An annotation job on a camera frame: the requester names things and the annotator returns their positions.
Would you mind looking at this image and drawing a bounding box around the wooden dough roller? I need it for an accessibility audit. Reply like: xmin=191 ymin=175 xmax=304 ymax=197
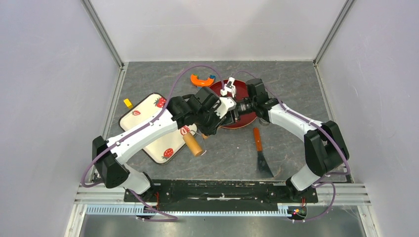
xmin=183 ymin=130 xmax=208 ymax=157

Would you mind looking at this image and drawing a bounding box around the strawberry pattern tray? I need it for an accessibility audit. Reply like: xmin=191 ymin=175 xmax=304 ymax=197
xmin=119 ymin=93 xmax=197 ymax=164

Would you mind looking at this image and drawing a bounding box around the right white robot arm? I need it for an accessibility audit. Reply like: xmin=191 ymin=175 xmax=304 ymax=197
xmin=235 ymin=79 xmax=350 ymax=201

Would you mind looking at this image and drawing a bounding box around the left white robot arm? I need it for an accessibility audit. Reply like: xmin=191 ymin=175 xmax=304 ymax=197
xmin=92 ymin=88 xmax=236 ymax=201

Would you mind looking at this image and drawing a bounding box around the red round plate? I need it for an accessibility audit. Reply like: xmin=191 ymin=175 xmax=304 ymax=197
xmin=209 ymin=80 xmax=257 ymax=129

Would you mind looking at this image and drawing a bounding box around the small metal cup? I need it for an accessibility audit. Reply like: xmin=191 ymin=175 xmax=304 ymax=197
xmin=259 ymin=118 xmax=270 ymax=126

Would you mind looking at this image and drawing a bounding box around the orange U-shaped toy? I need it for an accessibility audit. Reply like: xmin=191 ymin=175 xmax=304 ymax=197
xmin=190 ymin=74 xmax=216 ymax=88

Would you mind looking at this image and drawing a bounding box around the yellow block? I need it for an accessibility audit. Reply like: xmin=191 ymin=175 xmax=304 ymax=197
xmin=124 ymin=98 xmax=133 ymax=109

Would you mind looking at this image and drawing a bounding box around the orange handled scraper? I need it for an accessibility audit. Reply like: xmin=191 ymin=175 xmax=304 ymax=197
xmin=253 ymin=127 xmax=274 ymax=178

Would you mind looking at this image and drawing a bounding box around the white toothed cable strip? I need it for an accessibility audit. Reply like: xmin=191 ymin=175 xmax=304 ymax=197
xmin=85 ymin=204 xmax=292 ymax=217

